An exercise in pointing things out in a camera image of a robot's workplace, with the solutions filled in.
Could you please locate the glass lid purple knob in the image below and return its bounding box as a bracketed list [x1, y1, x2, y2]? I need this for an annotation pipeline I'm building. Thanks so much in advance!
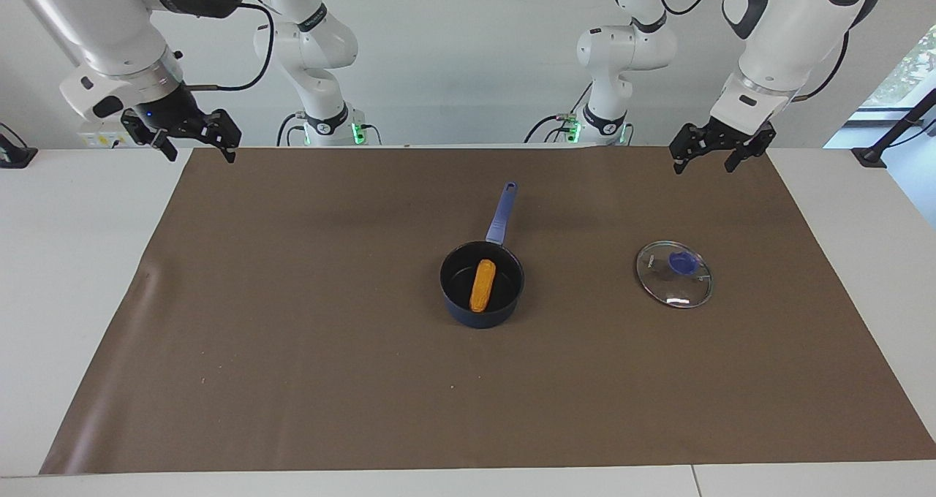
[635, 240, 714, 309]

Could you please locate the yellow corn cob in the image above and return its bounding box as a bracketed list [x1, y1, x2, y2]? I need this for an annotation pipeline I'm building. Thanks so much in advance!
[469, 259, 497, 314]

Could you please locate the white power socket box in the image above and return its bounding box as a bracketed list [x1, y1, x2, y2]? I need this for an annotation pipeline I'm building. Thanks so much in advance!
[78, 127, 137, 150]

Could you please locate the black slanted stand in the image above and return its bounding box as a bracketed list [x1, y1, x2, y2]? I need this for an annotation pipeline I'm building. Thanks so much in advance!
[851, 88, 936, 170]

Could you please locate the window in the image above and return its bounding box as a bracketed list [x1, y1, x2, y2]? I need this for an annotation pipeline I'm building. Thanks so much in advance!
[858, 23, 936, 112]

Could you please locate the brown table mat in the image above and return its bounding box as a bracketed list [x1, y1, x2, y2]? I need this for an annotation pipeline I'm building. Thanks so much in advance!
[40, 146, 936, 476]

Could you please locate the black base cable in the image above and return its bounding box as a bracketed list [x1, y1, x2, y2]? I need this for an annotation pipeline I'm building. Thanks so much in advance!
[523, 83, 592, 145]
[276, 111, 309, 148]

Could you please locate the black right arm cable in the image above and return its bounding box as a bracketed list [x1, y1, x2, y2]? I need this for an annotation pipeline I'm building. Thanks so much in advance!
[181, 2, 276, 93]

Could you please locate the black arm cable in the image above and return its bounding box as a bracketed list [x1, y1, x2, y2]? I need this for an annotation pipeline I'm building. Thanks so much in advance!
[181, 2, 276, 93]
[793, 29, 853, 104]

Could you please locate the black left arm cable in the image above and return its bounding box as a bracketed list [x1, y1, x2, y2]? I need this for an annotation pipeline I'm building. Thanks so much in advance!
[793, 29, 853, 104]

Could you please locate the dark pot purple handle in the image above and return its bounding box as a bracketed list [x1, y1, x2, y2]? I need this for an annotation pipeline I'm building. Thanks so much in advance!
[439, 182, 525, 330]

